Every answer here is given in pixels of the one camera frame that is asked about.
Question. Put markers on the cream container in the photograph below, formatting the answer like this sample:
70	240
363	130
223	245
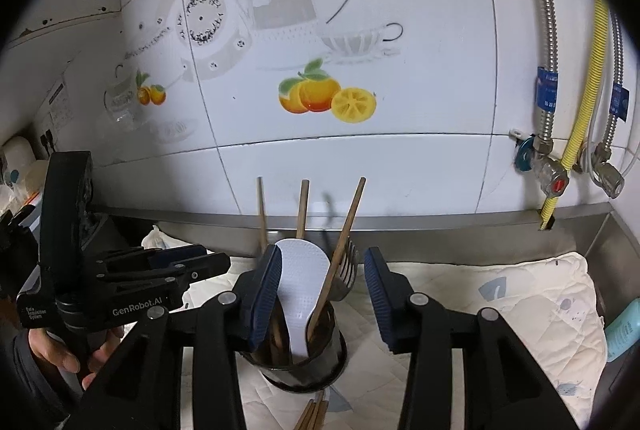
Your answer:
35	175

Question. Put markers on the person's left hand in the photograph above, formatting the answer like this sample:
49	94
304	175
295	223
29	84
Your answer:
55	352

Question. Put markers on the person's left forearm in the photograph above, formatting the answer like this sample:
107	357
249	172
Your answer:
30	385

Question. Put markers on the metal valve with red knob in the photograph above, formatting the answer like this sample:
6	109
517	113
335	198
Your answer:
552	175

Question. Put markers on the black utensil holder cup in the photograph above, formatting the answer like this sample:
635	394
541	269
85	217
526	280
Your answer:
310	370

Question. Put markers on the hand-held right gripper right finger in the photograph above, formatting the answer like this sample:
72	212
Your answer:
380	300

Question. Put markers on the plain metal valve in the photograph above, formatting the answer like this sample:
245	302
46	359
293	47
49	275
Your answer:
610	177

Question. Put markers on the black wall plug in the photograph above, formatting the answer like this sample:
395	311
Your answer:
48	139

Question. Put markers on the white paper wall notice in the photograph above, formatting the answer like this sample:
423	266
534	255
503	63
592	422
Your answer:
60	102

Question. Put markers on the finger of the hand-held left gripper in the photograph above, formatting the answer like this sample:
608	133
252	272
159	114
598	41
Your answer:
175	255
210	266

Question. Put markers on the white round container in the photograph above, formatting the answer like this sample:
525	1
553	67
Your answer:
20	149

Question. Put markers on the white quilted mat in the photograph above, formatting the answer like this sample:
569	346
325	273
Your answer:
500	310

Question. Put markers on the white rice paddle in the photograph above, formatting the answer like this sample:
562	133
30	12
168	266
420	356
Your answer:
300	280

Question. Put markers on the teal pump bottle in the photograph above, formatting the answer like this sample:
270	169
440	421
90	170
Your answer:
625	330

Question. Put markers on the silver kitchen appliance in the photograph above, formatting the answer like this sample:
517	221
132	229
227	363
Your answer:
30	215

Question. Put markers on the dark slotted spatula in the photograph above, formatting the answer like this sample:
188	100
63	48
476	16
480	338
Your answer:
345	282

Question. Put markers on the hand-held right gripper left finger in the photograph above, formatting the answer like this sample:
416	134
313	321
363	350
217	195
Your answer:
267	295

